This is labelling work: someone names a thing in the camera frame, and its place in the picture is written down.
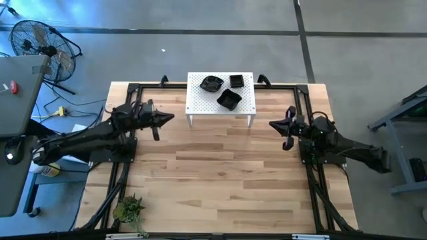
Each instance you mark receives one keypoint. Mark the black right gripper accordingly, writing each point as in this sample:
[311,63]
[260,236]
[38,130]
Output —
[298,128]

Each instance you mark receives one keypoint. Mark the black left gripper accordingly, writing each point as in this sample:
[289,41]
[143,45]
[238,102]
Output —
[146,116]

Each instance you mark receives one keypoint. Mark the black leaf-shaped mini plate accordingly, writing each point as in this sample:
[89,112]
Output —
[211,84]

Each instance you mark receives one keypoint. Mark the black wavy square mini plate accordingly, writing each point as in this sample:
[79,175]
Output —
[229,99]

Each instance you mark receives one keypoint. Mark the black small square mini plate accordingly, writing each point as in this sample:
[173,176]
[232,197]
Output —
[237,81]

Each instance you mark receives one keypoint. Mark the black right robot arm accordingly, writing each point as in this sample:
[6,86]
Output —
[353,146]

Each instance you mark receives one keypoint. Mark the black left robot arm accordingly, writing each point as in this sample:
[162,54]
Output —
[93,136]

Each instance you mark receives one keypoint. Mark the white perforated metal shelf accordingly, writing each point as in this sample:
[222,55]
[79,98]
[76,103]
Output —
[200,103]

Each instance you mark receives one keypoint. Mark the white paper sheet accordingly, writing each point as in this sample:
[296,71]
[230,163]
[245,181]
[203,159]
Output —
[79,128]

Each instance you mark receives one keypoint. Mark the small green potted plant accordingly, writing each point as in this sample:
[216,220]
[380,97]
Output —
[128,210]

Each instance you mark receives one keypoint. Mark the yellow power plug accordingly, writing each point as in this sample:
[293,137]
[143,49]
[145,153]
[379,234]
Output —
[61,111]

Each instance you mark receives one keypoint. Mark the blue grey cart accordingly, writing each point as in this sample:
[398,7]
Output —
[63,176]

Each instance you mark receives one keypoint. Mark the white and yellow bottle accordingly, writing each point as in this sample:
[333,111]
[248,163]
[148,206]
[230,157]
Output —
[50,170]

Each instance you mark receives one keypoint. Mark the grey metal cart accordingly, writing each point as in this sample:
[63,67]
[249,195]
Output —
[404,168]

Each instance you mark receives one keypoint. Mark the black floor fan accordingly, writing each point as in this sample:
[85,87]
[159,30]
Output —
[43,50]

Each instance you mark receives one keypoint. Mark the black device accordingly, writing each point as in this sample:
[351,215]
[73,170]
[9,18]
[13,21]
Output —
[418,170]

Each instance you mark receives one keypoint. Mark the black computer mouse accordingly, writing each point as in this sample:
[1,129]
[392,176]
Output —
[15,150]

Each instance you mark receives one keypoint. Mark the small red object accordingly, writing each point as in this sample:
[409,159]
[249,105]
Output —
[14,87]

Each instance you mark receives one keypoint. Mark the dark grey lower desk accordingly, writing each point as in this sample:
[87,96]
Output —
[13,200]

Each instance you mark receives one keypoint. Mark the office chair base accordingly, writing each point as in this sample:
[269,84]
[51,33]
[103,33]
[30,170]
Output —
[13,12]

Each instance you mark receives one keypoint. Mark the black aluminium table frame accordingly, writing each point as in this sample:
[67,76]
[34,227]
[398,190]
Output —
[267,87]

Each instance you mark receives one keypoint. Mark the silver metal bracket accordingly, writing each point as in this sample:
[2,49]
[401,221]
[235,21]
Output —
[123,237]
[310,237]

